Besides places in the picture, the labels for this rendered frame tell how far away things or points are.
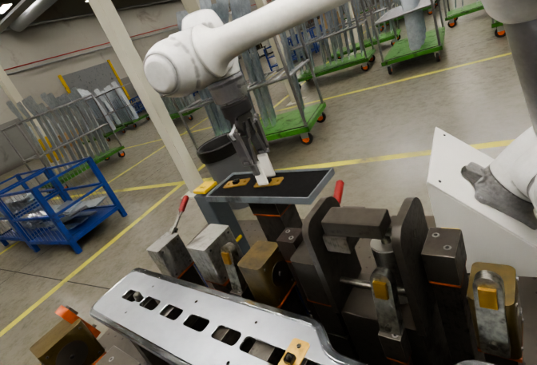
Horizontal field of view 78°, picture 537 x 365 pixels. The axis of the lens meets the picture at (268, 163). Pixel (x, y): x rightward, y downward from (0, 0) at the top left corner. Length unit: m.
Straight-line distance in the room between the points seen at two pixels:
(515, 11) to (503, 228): 0.61
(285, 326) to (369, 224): 0.28
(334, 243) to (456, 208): 0.47
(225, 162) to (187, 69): 2.67
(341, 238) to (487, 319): 0.24
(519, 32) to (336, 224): 0.40
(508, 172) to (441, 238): 0.47
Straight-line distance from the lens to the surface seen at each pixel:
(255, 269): 0.76
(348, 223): 0.59
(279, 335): 0.72
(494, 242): 1.08
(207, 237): 0.90
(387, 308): 0.64
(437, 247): 0.61
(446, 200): 1.00
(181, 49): 0.62
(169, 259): 1.12
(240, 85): 0.80
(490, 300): 0.59
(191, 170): 4.37
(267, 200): 0.82
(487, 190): 1.08
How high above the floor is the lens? 1.52
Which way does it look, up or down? 20 degrees down
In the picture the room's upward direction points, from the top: 23 degrees counter-clockwise
